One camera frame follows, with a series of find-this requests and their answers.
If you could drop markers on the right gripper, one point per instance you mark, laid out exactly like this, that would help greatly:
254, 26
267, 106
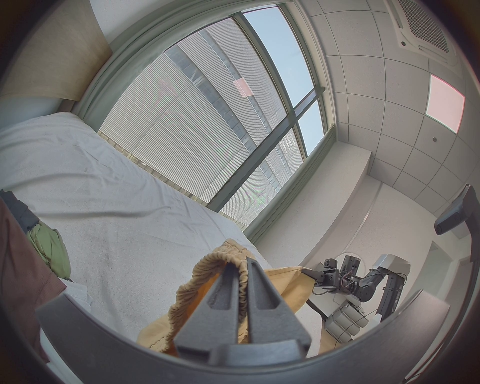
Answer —
329, 279

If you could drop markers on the pale grey garment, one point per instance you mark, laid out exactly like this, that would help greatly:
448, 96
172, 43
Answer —
77, 296

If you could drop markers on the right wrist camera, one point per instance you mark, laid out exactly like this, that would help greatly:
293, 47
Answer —
330, 263

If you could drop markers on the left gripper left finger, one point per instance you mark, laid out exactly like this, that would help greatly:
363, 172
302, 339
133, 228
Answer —
202, 333

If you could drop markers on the square ceiling light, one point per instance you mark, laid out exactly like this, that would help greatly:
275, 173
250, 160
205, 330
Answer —
446, 101

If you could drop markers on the ceiling air conditioner vent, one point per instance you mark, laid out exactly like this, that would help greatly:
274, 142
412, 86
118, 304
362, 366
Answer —
423, 30

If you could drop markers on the window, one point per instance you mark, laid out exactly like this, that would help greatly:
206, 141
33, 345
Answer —
187, 112

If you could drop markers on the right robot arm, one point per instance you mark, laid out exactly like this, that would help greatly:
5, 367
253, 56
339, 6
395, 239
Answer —
393, 266

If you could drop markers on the dark brown garment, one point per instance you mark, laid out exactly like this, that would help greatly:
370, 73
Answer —
22, 262

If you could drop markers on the black garment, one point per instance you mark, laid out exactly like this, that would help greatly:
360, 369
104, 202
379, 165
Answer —
18, 210

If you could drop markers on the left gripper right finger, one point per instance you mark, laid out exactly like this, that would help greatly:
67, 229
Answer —
277, 326

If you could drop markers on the green garment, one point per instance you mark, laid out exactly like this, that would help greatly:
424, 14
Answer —
48, 247

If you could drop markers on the bed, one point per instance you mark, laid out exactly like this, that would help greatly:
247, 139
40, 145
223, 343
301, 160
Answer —
131, 187

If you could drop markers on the tan shorts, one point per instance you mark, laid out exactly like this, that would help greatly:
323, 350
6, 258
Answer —
277, 281

